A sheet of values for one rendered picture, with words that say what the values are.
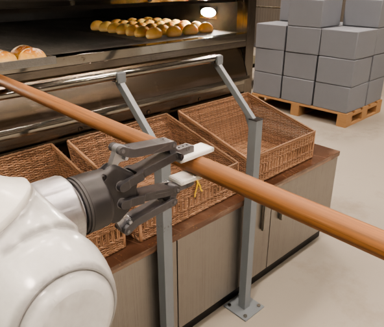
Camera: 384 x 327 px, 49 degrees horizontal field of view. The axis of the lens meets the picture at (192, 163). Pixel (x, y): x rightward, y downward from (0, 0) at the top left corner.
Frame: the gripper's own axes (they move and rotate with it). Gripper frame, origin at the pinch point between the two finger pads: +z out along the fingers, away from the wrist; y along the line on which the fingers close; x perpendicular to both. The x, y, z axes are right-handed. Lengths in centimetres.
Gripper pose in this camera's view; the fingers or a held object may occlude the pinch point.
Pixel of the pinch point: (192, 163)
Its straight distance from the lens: 64.7
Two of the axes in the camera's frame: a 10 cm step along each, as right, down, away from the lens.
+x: 6.9, 2.9, -6.7
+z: 7.3, -2.7, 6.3
